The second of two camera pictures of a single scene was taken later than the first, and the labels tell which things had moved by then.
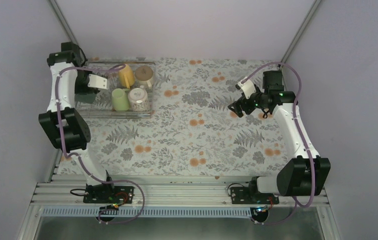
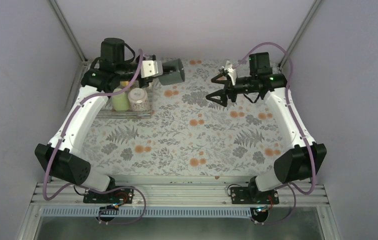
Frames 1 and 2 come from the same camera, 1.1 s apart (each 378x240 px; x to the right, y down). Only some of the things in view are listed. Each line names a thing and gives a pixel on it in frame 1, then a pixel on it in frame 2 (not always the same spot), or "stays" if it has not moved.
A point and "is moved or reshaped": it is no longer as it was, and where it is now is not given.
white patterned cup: x=138 y=99 stays
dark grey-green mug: x=85 y=97 is moved or reshaped
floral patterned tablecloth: x=193 y=132 stays
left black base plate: x=100 y=194 stays
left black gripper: x=78 y=89 to x=145 y=83
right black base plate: x=243 y=195 stays
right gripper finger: x=236 y=107 to x=222 y=94
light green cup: x=120 y=99 stays
